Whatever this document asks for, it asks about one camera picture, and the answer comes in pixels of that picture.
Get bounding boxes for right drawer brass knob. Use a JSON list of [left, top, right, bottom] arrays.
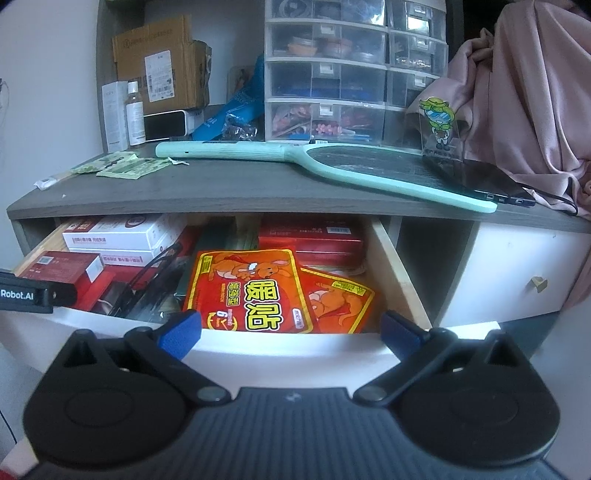
[[530, 276, 549, 293]]

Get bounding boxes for clear plastic drawer organizer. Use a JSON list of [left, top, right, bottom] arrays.
[[264, 1, 448, 152]]

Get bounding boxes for red box white label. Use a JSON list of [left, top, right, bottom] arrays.
[[19, 251, 115, 311]]

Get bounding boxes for small red heat-pad packet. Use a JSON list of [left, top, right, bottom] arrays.
[[300, 267, 377, 334]]

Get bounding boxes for large red heat-pad packet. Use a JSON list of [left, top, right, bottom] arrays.
[[183, 248, 315, 334]]

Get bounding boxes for cotton swab packet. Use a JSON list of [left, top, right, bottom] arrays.
[[34, 171, 74, 191]]

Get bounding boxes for white red medicine box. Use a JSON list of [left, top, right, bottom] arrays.
[[62, 214, 187, 267]]

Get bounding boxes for dark red flat box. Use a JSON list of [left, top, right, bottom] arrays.
[[257, 214, 366, 268]]

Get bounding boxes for grey wooden desk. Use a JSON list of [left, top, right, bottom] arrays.
[[6, 140, 591, 333]]

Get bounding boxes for green cartoon sachet packet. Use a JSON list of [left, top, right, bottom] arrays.
[[70, 152, 137, 175]]

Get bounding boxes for green label sachet packet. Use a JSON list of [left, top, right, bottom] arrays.
[[96, 157, 172, 180]]

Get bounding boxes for mint electric fly swatter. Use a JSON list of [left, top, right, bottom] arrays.
[[155, 141, 497, 214]]

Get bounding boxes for black tablet device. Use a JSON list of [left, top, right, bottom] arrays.
[[423, 156, 536, 208]]

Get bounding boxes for torn white wrapper scrap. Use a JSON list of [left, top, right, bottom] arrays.
[[166, 157, 189, 166]]

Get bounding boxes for acrylic cartoon figure stand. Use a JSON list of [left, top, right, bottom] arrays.
[[419, 96, 463, 161]]

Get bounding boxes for clear toner bottle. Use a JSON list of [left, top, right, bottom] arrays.
[[125, 81, 146, 147]]

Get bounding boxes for white tall carton box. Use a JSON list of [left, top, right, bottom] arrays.
[[101, 81, 129, 153]]

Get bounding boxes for white black smart display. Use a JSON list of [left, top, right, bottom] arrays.
[[144, 109, 204, 142]]

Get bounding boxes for black foil packet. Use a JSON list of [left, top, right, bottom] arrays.
[[221, 114, 259, 141]]

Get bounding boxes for blue plastic bag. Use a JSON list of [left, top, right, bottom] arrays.
[[191, 54, 264, 141]]

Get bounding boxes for brown cardboard box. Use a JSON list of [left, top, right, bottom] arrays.
[[112, 15, 211, 114]]

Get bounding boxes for pink cloth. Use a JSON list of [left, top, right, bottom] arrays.
[[406, 0, 591, 310]]

